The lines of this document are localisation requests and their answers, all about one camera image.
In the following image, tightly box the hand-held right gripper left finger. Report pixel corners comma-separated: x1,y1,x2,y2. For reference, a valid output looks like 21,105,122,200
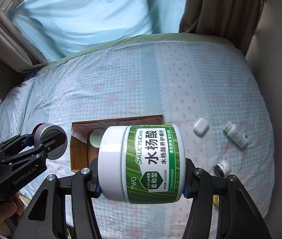
14,158,104,239

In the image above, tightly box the small black and white jar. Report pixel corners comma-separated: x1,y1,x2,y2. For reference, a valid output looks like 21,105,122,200
214,160,232,177

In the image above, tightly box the green bed sheet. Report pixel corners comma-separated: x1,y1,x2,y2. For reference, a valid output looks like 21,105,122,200
42,33,231,66

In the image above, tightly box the white pill bottle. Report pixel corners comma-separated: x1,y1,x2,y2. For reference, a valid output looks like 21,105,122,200
223,121,249,148

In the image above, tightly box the white jar with green label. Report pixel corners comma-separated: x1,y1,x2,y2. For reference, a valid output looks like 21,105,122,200
98,124,187,204

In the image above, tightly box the round grey tin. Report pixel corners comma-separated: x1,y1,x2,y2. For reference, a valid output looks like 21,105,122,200
32,122,68,160

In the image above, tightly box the white earbuds case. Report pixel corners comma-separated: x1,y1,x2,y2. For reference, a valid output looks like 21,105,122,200
193,118,210,136

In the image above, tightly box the light blue curtain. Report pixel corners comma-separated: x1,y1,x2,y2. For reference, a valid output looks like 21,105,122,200
8,0,189,61

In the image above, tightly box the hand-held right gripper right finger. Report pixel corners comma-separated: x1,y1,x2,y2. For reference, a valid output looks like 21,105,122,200
181,158,272,239

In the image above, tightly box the cardboard box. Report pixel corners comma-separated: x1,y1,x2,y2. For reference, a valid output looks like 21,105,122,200
69,115,167,174

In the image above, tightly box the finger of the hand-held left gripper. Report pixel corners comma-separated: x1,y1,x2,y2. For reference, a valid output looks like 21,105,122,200
2,142,58,173
0,133,39,160

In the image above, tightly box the brown curtain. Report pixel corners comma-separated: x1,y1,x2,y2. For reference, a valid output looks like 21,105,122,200
178,0,269,56

